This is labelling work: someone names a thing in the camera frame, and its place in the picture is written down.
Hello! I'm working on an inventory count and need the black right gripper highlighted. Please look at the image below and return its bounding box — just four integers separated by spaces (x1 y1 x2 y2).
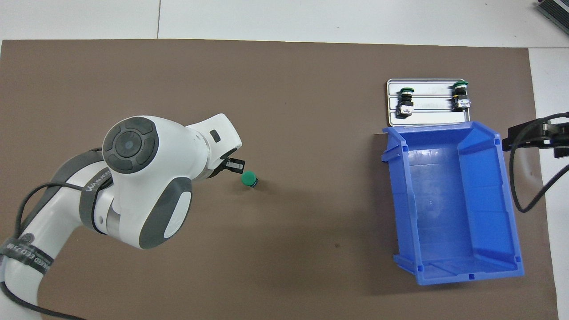
508 113 569 159

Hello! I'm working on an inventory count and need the brown paper table mat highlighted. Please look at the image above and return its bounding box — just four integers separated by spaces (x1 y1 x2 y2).
0 39 560 320

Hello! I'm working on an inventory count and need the silver metal tray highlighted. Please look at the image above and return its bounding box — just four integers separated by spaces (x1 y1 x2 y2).
386 78 473 128

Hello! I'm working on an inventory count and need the blue plastic storage bin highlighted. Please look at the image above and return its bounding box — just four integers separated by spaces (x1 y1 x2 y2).
381 121 525 286

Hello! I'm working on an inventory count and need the grey ribbed metal device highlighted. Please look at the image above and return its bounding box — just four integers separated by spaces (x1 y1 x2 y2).
536 0 569 28

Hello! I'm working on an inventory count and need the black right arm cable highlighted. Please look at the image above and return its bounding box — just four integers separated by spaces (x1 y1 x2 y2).
509 112 569 213

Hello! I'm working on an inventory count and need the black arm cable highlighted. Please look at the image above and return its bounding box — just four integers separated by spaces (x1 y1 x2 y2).
509 112 569 213
0 184 87 320

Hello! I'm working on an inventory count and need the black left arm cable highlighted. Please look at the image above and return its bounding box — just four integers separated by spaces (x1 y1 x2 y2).
0 184 87 320

